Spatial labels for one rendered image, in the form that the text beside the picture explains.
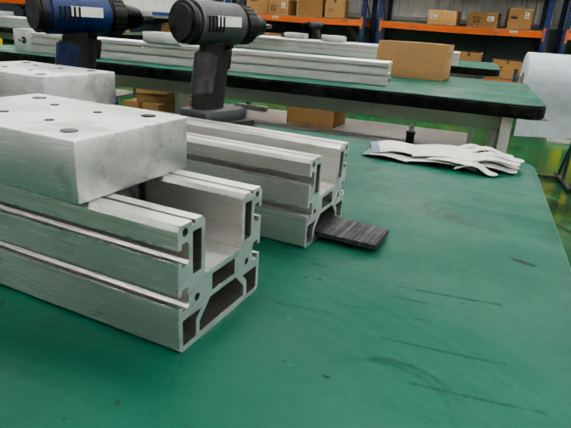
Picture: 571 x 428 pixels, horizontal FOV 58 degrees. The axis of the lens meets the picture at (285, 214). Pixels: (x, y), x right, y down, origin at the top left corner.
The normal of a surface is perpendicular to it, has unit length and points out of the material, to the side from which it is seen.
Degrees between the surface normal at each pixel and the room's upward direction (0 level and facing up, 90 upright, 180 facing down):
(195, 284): 90
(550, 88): 100
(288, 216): 90
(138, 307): 90
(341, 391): 0
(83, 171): 90
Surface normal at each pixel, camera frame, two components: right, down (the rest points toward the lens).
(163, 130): 0.90, 0.21
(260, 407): 0.07, -0.94
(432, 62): -0.40, 0.28
